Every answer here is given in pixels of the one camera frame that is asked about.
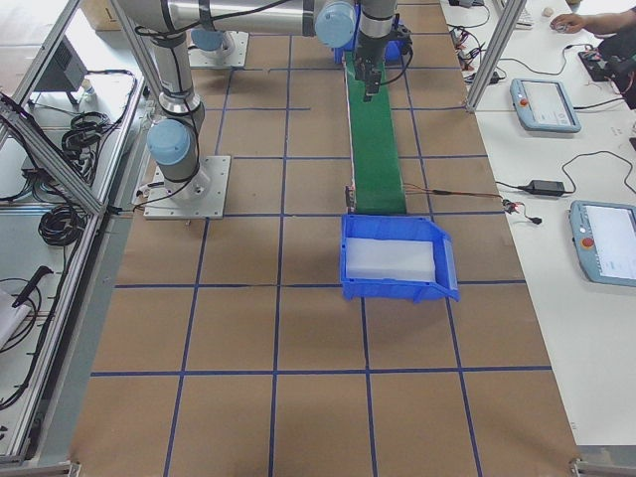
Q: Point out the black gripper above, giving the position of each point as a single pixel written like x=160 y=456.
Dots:
x=370 y=51

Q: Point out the person's hand on desk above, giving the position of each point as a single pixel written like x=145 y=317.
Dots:
x=567 y=23

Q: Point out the blue bin left side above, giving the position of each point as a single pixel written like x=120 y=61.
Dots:
x=338 y=53

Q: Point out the blue bin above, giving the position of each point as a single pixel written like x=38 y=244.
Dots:
x=338 y=53
x=414 y=228

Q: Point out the green conveyor belt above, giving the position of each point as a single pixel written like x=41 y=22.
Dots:
x=376 y=187

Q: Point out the teach pendant near left bin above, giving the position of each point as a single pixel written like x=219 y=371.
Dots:
x=543 y=106

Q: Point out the teach pendant bin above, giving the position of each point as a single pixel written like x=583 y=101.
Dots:
x=543 y=106
x=603 y=236

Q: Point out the blue bin right side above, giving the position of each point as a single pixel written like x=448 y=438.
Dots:
x=414 y=228

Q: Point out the white foam pad right bin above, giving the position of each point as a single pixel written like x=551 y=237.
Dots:
x=406 y=260

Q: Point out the black power adapter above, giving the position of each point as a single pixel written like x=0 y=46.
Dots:
x=547 y=188

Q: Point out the teach pendant near right bin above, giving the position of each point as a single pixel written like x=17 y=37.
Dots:
x=603 y=236

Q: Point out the black control box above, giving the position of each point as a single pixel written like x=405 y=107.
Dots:
x=65 y=72

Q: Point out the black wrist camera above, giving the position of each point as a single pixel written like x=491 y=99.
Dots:
x=402 y=37

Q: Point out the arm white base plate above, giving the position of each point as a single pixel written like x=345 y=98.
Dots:
x=217 y=50
x=203 y=197

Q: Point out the aluminium frame post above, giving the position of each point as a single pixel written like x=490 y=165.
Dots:
x=498 y=42

